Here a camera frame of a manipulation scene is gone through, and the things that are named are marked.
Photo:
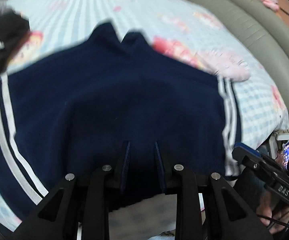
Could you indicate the smartphone with lit screen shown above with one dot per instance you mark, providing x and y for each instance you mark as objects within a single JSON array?
[{"x": 286, "y": 154}]

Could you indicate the white bedside table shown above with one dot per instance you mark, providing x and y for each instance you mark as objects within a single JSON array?
[{"x": 276, "y": 143}]

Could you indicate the person's right hand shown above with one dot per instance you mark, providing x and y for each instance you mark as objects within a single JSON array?
[{"x": 268, "y": 207}]

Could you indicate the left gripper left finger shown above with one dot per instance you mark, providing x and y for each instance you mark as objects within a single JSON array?
[{"x": 78, "y": 207}]

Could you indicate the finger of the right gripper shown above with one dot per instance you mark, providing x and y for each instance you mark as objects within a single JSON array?
[{"x": 245, "y": 155}]

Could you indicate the blue checkered cartoon blanket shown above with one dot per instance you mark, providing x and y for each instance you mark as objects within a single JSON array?
[{"x": 178, "y": 29}]

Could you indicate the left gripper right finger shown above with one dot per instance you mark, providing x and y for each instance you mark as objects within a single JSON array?
[{"x": 207, "y": 207}]

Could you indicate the grey padded headboard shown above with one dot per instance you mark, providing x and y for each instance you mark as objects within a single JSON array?
[{"x": 263, "y": 33}]

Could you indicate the pile of dark clothes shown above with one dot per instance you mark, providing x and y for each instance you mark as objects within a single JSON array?
[{"x": 13, "y": 30}]

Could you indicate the navy white-striped shorts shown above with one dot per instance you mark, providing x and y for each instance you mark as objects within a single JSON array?
[{"x": 108, "y": 100}]

